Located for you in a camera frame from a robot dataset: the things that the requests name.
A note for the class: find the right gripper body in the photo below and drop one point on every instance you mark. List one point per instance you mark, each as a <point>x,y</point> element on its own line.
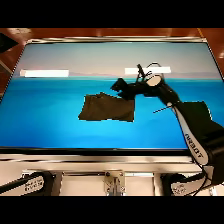
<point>131,90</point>

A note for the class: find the olive T-shirt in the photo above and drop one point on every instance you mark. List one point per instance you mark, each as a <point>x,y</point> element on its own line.
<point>106,108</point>

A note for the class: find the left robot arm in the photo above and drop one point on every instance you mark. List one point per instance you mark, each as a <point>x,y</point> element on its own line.
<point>26,185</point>

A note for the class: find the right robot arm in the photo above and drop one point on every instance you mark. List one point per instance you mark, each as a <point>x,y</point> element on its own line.
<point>193,136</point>

